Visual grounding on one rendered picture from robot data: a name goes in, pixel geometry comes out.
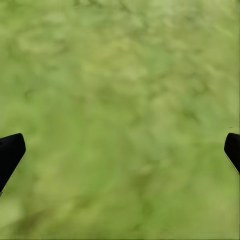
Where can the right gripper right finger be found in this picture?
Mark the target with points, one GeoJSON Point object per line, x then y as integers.
{"type": "Point", "coordinates": [232, 149]}

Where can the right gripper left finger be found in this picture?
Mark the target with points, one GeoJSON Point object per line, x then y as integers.
{"type": "Point", "coordinates": [12, 149]}

